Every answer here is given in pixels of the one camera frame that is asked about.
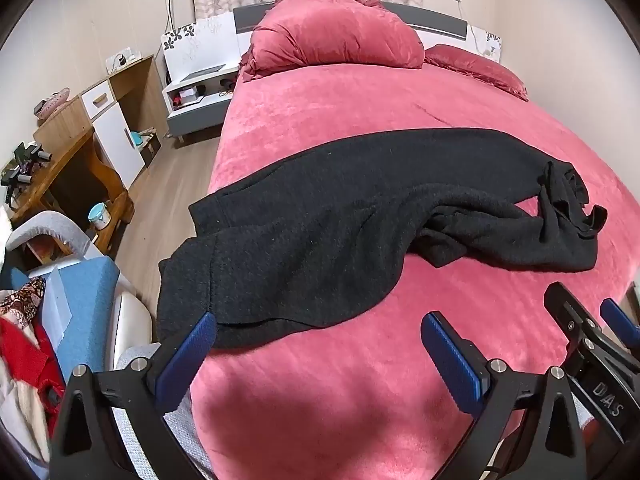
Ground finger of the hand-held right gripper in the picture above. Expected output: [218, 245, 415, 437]
[544, 281, 618, 361]
[599, 298, 640, 368]

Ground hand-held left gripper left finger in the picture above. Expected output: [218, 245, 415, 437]
[50, 311, 219, 480]

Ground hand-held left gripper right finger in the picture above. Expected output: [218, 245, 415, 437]
[421, 311, 587, 480]

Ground black pants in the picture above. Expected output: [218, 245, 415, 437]
[156, 127, 609, 350]

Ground blue cushion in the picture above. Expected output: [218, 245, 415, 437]
[10, 255, 122, 382]

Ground red garment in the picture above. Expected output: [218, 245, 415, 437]
[0, 316, 67, 413]

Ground jar with blue lid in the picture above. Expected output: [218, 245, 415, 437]
[88, 202, 111, 231]

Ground brown patterned cloth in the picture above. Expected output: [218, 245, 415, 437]
[0, 276, 47, 322]

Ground wooden cabinet with white door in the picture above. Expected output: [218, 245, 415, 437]
[32, 55, 171, 192]

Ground wooden desk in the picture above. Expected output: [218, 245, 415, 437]
[0, 127, 136, 255]

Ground white and grey nightstand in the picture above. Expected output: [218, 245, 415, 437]
[162, 62, 242, 147]

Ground black devices on desk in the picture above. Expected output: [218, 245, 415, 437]
[0, 141, 54, 197]

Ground small flat pink pillow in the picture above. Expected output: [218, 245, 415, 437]
[424, 44, 529, 102]

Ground bed with pink blanket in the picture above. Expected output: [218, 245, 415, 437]
[190, 62, 638, 480]

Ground pink basket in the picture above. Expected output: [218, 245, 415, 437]
[36, 87, 72, 122]

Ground charger on cabinet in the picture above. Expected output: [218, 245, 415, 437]
[107, 49, 144, 72]

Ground white and grey headboard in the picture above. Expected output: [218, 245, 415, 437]
[161, 1, 502, 86]

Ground large pink pillow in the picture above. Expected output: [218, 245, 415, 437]
[239, 0, 426, 83]

